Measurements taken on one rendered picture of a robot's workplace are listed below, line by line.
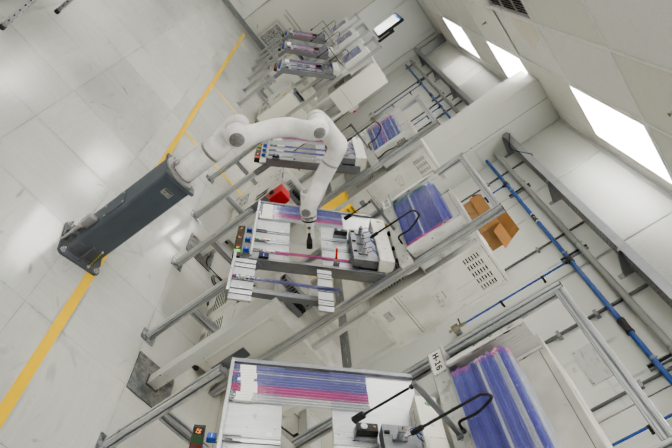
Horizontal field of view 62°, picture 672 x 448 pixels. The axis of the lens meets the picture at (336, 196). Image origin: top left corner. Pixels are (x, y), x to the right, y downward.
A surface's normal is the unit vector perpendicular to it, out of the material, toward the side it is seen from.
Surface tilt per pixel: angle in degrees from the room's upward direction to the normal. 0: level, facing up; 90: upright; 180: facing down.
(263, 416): 45
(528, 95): 90
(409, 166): 90
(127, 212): 90
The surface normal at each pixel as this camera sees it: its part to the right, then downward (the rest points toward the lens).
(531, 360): -0.59, -0.72
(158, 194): 0.19, 0.57
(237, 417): 0.16, -0.90
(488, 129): 0.05, 0.41
